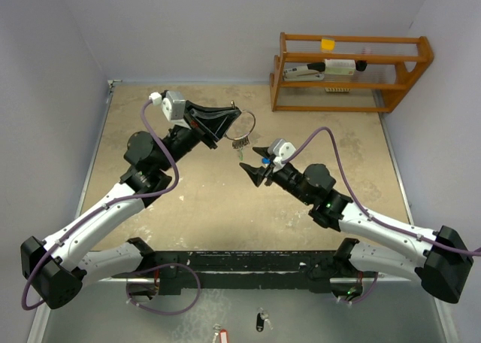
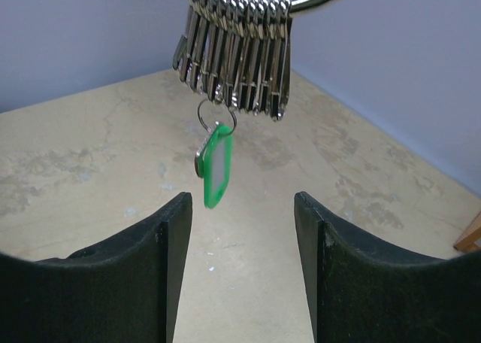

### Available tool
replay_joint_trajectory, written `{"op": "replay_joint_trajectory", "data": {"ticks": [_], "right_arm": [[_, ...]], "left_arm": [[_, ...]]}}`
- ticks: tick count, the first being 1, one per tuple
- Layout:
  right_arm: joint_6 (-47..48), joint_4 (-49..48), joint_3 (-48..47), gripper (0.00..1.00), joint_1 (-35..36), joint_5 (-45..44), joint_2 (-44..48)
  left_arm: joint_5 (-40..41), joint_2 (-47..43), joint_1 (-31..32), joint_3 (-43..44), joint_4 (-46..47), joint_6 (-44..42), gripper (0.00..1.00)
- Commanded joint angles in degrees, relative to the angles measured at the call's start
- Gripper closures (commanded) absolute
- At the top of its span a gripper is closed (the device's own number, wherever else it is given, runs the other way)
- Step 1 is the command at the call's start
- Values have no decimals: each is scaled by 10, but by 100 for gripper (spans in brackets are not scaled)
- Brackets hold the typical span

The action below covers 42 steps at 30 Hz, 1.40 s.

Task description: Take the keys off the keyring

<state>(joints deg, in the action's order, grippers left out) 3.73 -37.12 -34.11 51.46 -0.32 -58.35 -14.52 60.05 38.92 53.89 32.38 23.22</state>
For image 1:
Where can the white green staple box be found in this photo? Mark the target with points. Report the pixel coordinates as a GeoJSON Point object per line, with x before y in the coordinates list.
{"type": "Point", "coordinates": [339, 66]}

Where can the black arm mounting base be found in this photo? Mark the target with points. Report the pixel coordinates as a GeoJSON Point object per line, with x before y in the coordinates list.
{"type": "Point", "coordinates": [317, 271]}

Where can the large metal keyring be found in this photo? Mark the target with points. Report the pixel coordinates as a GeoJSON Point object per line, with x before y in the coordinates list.
{"type": "Point", "coordinates": [242, 127]}

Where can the wooden three-tier shelf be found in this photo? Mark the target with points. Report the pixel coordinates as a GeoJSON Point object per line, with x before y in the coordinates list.
{"type": "Point", "coordinates": [390, 66]}

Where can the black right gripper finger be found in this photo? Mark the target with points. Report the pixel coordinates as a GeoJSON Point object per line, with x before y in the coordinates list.
{"type": "Point", "coordinates": [256, 175]}
{"type": "Point", "coordinates": [263, 152]}

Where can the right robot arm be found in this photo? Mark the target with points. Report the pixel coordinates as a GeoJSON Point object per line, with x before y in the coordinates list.
{"type": "Point", "coordinates": [437, 259]}

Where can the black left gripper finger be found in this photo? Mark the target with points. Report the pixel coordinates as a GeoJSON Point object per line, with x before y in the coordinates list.
{"type": "Point", "coordinates": [211, 113]}
{"type": "Point", "coordinates": [214, 125]}

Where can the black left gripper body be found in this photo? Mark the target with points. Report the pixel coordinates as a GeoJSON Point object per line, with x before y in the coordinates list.
{"type": "Point", "coordinates": [197, 129]}

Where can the metal corner bracket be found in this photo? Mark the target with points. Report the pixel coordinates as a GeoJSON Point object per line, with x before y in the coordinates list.
{"type": "Point", "coordinates": [112, 84]}

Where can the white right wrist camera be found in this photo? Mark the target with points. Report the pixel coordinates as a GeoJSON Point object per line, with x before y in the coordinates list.
{"type": "Point", "coordinates": [280, 150]}

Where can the black red stamp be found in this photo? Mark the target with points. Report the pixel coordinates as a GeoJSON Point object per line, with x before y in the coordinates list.
{"type": "Point", "coordinates": [360, 65]}

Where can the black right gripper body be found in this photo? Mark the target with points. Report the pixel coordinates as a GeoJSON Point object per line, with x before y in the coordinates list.
{"type": "Point", "coordinates": [270, 171]}

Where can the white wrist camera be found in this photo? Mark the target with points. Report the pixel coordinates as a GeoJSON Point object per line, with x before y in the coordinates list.
{"type": "Point", "coordinates": [173, 106]}
{"type": "Point", "coordinates": [280, 150]}

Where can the yellow tape measure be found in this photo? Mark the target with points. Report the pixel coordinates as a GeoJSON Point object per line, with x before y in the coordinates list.
{"type": "Point", "coordinates": [327, 45]}

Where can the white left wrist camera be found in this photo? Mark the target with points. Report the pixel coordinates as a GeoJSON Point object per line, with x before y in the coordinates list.
{"type": "Point", "coordinates": [173, 106]}

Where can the black tag key bunch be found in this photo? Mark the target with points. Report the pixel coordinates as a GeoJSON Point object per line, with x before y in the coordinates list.
{"type": "Point", "coordinates": [263, 320]}

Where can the red tag key bunch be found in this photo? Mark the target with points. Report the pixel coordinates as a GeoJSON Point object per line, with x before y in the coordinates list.
{"type": "Point", "coordinates": [220, 335]}

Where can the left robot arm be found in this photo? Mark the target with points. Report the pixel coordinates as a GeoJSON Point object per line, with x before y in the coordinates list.
{"type": "Point", "coordinates": [58, 267]}

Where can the grey black stapler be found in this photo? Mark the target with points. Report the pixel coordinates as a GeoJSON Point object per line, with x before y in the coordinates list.
{"type": "Point", "coordinates": [305, 73]}

